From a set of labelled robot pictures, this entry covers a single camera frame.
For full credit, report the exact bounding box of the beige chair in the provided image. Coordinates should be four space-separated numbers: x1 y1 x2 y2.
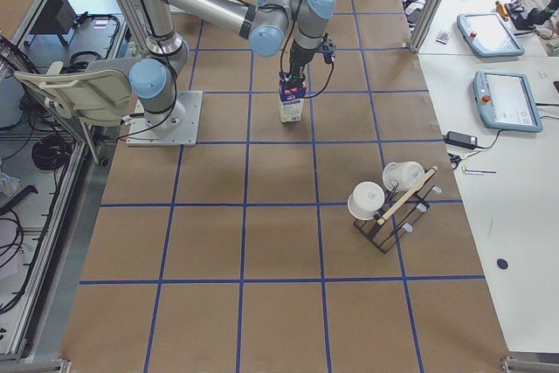
14 58 139 127

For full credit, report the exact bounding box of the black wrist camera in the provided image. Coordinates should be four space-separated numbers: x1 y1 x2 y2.
320 38 336 65

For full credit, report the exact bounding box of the teach pendant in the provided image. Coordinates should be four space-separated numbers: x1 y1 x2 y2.
457 12 525 58
473 71 542 133

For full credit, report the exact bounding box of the blue white milk carton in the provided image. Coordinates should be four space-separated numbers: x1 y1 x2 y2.
279 72 307 123

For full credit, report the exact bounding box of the white cup on rack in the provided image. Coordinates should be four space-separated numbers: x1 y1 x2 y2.
347 181 385 221

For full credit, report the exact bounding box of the black round disc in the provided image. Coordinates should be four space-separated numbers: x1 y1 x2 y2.
496 259 508 270

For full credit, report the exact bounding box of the allen key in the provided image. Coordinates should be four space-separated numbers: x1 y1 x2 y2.
462 166 497 175

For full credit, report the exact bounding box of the black power adapter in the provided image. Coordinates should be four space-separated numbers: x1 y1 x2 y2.
443 131 478 150

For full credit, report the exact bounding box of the black wire cup rack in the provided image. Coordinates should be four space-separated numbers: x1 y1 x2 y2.
350 166 441 254

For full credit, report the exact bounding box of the upper teach pendant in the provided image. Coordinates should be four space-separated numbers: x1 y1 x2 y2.
457 12 525 58

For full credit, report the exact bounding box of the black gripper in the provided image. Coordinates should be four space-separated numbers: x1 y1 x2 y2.
288 43 317 79

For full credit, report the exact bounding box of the white smiley mug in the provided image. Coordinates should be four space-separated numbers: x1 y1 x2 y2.
382 162 424 192

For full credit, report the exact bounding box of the lower teach pendant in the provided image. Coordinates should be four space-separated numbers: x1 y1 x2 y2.
473 71 542 133

